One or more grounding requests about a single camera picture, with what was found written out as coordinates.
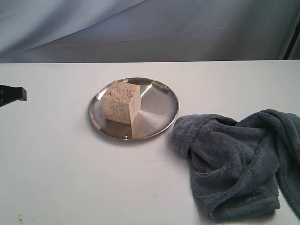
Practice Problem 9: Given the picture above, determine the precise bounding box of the round stainless steel plate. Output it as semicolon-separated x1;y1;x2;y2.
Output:
88;77;179;141

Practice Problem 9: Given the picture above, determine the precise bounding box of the black tripod stand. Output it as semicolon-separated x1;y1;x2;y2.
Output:
283;22;300;60

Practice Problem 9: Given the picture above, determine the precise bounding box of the blue-grey backdrop curtain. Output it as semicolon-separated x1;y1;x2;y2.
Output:
0;0;300;63

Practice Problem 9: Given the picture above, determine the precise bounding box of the light wooden cube block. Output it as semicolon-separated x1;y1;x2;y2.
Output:
101;81;141;125

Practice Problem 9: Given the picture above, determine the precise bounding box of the blue-grey fluffy towel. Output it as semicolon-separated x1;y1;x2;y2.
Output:
171;109;300;222

